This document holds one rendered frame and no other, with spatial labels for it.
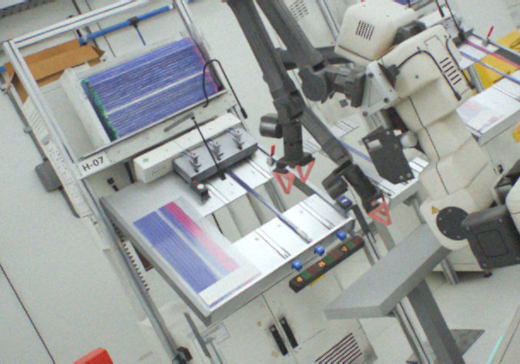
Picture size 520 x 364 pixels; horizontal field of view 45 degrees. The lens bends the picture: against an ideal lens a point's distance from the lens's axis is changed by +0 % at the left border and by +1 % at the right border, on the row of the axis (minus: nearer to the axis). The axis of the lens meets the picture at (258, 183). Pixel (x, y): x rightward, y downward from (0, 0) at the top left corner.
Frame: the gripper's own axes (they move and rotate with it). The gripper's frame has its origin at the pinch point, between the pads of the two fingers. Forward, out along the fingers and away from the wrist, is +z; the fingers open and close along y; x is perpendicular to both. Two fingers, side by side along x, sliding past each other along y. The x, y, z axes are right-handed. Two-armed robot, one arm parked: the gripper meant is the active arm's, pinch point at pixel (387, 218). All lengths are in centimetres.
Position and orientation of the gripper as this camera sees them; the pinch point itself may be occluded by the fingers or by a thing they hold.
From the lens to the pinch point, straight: 201.0
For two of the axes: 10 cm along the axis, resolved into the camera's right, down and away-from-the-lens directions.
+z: 6.1, 7.8, 1.3
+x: 7.8, -5.7, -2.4
